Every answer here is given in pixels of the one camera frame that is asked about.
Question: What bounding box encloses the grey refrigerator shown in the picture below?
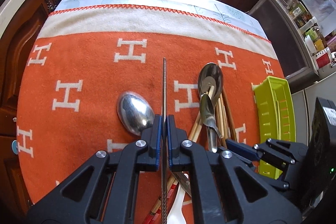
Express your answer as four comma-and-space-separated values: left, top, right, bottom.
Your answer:
289, 74, 336, 132

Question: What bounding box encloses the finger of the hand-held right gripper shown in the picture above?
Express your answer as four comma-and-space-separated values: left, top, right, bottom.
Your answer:
236, 157, 292, 191
226, 138, 309, 165

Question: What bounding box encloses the orange blanket white letter pattern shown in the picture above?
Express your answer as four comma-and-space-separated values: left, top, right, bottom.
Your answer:
16, 4, 287, 224

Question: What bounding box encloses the grey glass door cabinet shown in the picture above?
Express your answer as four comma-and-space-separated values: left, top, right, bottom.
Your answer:
248, 0, 320, 79

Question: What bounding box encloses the large steel spoon ornate handle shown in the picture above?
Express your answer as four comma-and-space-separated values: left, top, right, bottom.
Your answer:
116, 91, 156, 137

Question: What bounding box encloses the white plastic bottle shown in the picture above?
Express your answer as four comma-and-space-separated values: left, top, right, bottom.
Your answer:
304, 35, 316, 54

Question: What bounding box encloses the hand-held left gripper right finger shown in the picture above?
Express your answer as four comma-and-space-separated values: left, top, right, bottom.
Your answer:
166, 114, 302, 224

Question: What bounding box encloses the metal chopstick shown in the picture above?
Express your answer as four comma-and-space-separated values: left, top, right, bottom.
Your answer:
161, 57, 169, 224

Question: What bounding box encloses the white plastic spoon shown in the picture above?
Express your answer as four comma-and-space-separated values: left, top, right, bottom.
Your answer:
167, 174, 190, 224

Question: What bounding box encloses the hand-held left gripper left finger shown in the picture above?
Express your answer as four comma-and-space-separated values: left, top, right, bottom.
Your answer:
26, 114, 164, 224

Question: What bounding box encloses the row of condiment containers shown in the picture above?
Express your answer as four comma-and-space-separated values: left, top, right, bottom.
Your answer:
287, 0, 336, 56

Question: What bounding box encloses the round bowl steel spoon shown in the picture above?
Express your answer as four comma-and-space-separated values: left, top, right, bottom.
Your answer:
198, 63, 224, 100

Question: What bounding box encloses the lime green utensil tray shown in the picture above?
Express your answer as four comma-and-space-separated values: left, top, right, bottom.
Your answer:
253, 76, 296, 180

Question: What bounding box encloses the red label jar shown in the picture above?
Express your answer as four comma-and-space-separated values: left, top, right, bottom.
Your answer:
314, 47, 332, 69

